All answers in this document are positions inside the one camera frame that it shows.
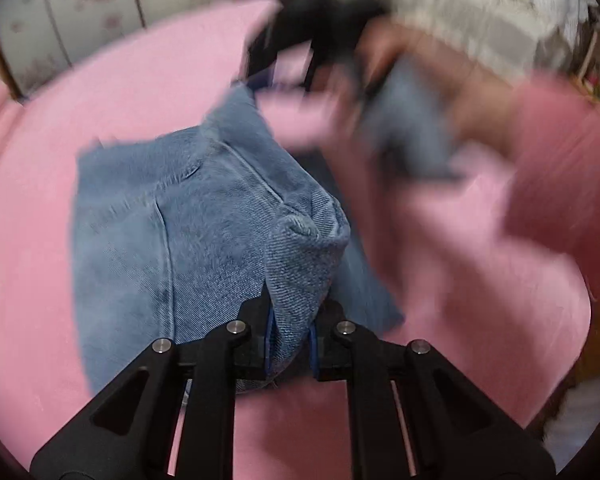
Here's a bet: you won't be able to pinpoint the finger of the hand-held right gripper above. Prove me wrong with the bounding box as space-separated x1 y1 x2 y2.
302 42 326 93
242 7 288 83

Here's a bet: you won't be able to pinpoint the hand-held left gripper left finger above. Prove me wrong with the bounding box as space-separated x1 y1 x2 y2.
30 297 277 480

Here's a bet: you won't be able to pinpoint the person's right hand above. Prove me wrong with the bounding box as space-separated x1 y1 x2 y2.
355 22 523 153

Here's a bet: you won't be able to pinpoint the floral padded headboard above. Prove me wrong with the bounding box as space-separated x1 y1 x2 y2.
0 0 246 98

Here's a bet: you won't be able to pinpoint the blue denim jeans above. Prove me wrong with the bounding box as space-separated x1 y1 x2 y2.
70 82 406 396

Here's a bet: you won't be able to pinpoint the cream fringed cloth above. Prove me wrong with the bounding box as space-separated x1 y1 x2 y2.
325 0 598 86

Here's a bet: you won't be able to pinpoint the pink bed sheet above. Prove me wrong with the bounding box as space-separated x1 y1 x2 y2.
0 0 593 480

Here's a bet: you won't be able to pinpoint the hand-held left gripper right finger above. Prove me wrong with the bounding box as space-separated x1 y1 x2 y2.
307 300 556 480

